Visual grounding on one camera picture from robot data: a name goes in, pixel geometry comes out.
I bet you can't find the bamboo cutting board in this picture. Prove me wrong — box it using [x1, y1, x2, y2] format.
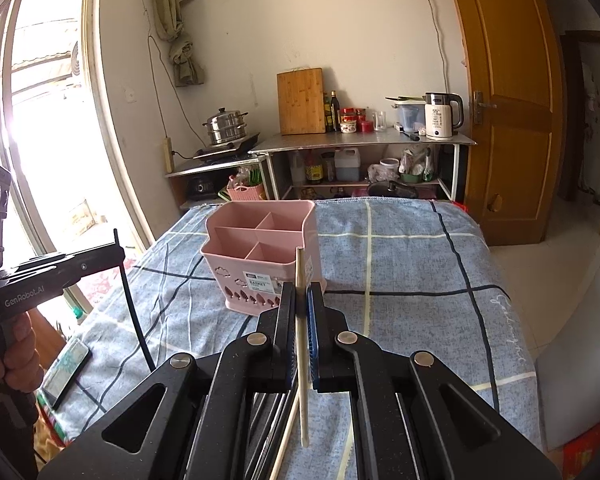
[277, 68, 326, 136]

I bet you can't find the hanging cloth bag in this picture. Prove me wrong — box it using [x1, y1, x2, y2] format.
[154, 0, 204, 87]

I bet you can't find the red lidded jar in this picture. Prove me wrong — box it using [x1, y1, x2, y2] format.
[339, 107, 358, 133]

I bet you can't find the dark sauce bottle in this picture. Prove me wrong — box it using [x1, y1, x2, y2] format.
[329, 90, 340, 132]

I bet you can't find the induction cooker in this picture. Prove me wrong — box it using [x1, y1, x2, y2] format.
[193, 132, 260, 162]

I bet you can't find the pink plastic chopstick basket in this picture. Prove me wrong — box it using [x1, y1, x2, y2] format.
[201, 200, 327, 315]

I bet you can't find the light wooden chopstick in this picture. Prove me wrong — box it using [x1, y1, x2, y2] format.
[294, 247, 310, 448]
[268, 393, 300, 480]

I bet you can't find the white electric kettle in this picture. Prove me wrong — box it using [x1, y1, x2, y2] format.
[424, 92, 464, 140]

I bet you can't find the stainless steel steamer pot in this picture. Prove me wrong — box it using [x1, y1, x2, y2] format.
[204, 107, 248, 145]

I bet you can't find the smartphone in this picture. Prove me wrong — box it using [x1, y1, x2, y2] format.
[41, 337, 91, 408]

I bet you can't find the blue checked tablecloth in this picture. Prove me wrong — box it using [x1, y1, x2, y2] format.
[41, 198, 543, 479]

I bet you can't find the wooden door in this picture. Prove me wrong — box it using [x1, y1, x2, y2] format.
[455, 0, 565, 246]

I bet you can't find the low side metal table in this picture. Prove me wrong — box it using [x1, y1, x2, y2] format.
[166, 155, 268, 212]

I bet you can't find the black chopstick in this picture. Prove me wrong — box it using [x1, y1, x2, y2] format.
[112, 227, 157, 373]
[244, 392, 294, 480]

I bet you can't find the black wok lid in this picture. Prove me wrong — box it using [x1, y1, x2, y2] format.
[367, 180, 418, 200]

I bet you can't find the left hand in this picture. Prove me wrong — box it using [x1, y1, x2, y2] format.
[0, 313, 44, 393]

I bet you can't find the white plastic jug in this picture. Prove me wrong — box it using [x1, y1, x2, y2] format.
[335, 148, 361, 182]

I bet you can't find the window frame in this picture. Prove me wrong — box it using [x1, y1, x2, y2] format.
[0, 0, 157, 311]

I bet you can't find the clear plastic container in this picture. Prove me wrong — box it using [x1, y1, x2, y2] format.
[392, 99, 426, 133]

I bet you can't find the small pink basket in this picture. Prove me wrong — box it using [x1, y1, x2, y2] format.
[226, 183, 266, 202]

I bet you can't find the metal kitchen shelf table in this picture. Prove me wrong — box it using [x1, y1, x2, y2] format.
[249, 129, 476, 200]

